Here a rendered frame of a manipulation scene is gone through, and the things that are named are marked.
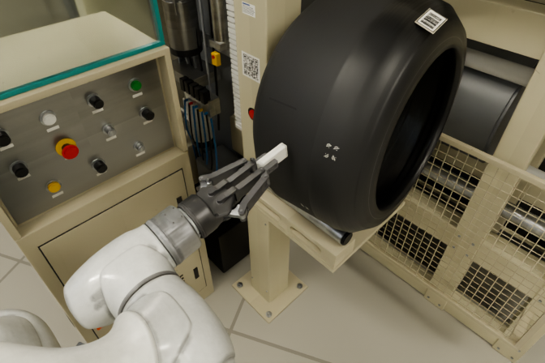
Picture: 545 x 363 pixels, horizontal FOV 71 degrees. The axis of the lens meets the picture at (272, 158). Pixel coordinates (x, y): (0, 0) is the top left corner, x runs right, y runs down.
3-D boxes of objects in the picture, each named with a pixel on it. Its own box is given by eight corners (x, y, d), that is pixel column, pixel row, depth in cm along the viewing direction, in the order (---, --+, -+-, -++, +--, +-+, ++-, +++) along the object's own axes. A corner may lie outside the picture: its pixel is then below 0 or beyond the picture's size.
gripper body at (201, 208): (197, 225, 61) (241, 190, 65) (168, 197, 66) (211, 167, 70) (208, 249, 66) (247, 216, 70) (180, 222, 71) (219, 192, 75)
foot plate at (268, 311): (231, 286, 191) (231, 283, 189) (270, 254, 205) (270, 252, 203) (268, 324, 176) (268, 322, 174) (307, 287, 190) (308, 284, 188)
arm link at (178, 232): (137, 213, 63) (167, 192, 65) (155, 243, 69) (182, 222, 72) (167, 246, 58) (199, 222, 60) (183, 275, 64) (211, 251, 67)
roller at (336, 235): (255, 183, 122) (252, 175, 118) (266, 173, 123) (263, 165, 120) (343, 249, 103) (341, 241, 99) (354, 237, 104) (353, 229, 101)
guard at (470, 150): (324, 215, 187) (341, 89, 141) (327, 212, 188) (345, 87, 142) (517, 352, 137) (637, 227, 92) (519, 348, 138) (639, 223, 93)
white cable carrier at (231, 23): (235, 126, 131) (224, -21, 100) (246, 121, 134) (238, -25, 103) (243, 132, 129) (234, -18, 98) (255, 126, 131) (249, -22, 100)
